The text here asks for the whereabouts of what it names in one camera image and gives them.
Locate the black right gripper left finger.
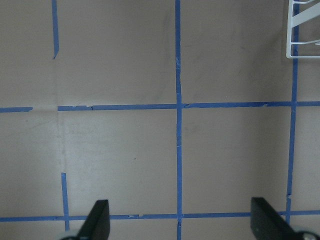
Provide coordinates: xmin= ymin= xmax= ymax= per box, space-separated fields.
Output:
xmin=76 ymin=199 xmax=110 ymax=240

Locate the white wire cup rack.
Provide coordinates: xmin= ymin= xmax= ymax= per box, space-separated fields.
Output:
xmin=286 ymin=0 xmax=320 ymax=59

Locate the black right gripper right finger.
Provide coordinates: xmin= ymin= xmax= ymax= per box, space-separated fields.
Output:
xmin=250 ymin=197 xmax=300 ymax=240

